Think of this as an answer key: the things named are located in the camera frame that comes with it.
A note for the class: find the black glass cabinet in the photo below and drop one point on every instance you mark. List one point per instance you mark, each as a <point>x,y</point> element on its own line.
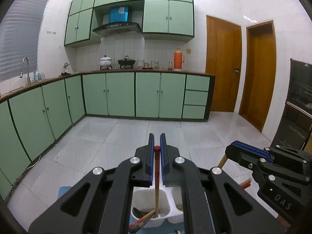
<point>295,126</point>

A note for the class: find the green lower cabinets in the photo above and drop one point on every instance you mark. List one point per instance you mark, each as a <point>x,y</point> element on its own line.
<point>34,118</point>

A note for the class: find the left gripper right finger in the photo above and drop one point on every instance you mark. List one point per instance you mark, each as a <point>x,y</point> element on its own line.
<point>168,153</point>

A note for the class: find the wooden chopstick on mat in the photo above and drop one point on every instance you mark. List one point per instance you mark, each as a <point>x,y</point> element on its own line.
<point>246,183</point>

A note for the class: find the green upper cabinets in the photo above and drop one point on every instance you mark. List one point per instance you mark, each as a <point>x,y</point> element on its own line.
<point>159,19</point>

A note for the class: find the black range hood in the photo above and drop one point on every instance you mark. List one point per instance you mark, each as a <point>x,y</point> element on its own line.
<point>117,28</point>

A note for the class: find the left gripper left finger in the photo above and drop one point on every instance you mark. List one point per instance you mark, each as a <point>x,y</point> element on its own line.
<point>143,174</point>

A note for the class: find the red wooden chopstick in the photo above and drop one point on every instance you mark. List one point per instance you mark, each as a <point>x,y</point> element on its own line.
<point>157,177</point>

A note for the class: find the orange thermos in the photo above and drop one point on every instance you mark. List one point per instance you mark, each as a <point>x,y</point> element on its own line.
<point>178,59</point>

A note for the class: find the brown wooden door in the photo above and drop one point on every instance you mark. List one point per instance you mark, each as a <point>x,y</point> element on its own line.
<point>260,73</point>
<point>224,59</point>

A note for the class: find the white cooking pot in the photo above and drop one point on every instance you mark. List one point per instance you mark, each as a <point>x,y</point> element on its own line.
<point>105,63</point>

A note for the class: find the black wok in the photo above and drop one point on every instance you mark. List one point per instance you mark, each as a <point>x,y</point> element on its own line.
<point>126,63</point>

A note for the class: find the black ladle spoon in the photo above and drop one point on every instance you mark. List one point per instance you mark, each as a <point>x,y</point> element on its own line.
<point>143,219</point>

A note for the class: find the blue table mat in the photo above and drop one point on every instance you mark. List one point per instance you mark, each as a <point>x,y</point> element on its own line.
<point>165,228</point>

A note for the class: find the grey window blind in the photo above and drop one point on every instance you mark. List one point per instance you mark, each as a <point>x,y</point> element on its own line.
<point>20,30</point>

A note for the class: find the green cabinets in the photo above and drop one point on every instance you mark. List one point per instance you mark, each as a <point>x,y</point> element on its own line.
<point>34,118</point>
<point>159,19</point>

